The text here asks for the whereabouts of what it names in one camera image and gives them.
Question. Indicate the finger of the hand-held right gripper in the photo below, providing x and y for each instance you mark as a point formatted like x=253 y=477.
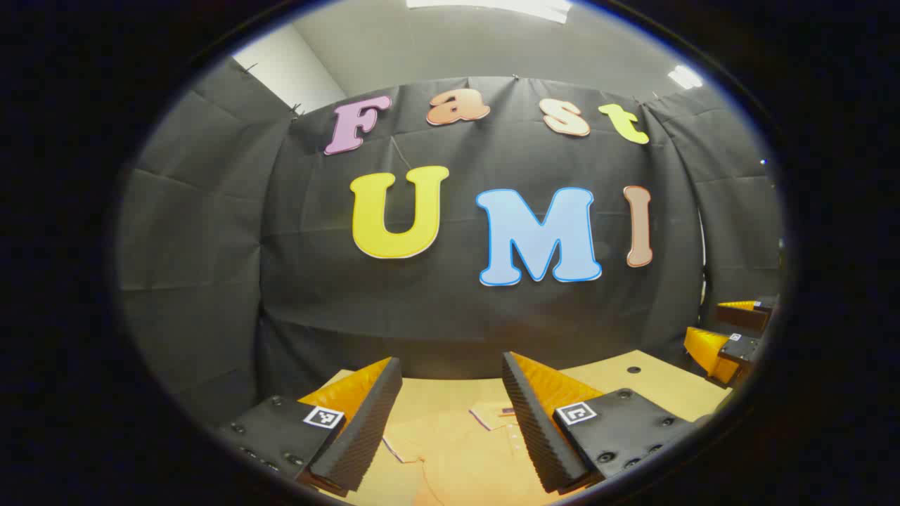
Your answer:
x=710 y=351
x=745 y=318

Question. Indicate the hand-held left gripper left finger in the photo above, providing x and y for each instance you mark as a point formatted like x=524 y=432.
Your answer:
x=373 y=422

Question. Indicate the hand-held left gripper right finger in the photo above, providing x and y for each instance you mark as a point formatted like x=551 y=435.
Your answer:
x=531 y=436

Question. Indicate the orange T-shirt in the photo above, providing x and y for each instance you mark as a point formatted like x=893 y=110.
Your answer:
x=450 y=457

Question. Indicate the ceiling light panel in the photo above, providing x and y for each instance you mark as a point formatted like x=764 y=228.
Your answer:
x=685 y=77
x=492 y=7

